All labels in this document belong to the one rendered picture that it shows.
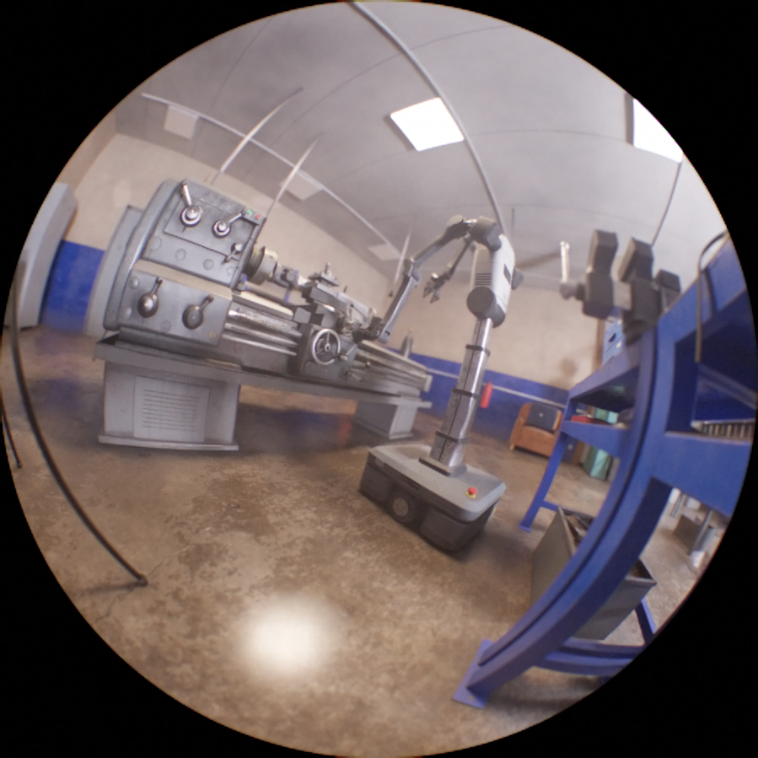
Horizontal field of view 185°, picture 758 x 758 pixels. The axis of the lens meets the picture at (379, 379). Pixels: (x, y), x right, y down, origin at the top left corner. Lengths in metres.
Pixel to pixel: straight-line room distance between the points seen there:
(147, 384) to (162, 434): 0.26
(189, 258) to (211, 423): 0.83
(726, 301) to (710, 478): 0.17
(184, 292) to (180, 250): 0.25
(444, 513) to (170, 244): 1.67
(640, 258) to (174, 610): 1.29
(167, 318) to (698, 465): 1.36
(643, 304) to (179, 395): 1.62
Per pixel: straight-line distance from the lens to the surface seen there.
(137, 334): 1.30
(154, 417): 1.30
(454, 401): 1.16
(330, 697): 0.65
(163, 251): 1.28
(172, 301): 1.11
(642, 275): 0.67
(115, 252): 4.74
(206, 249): 1.29
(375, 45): 2.93
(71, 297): 4.97
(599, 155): 3.26
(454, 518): 1.00
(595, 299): 0.58
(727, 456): 0.29
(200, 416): 1.31
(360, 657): 0.70
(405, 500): 1.10
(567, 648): 0.73
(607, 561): 0.44
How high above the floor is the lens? 0.64
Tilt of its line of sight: 2 degrees down
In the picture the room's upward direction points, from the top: 16 degrees clockwise
